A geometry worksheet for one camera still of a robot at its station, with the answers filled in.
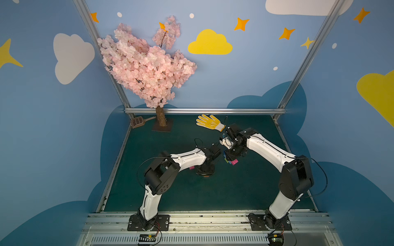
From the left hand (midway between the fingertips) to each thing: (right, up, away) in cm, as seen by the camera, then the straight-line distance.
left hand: (209, 172), depth 90 cm
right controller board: (+31, -28, -17) cm, 45 cm away
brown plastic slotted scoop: (-52, +33, +24) cm, 66 cm away
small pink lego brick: (+14, +8, -7) cm, 17 cm away
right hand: (+13, +11, -2) cm, 17 cm away
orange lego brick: (-2, -2, 0) cm, 3 cm away
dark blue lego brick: (+10, +8, -2) cm, 13 cm away
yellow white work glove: (+3, +32, +28) cm, 42 cm away
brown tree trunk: (-33, +35, +15) cm, 51 cm away
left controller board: (-31, -27, -18) cm, 45 cm away
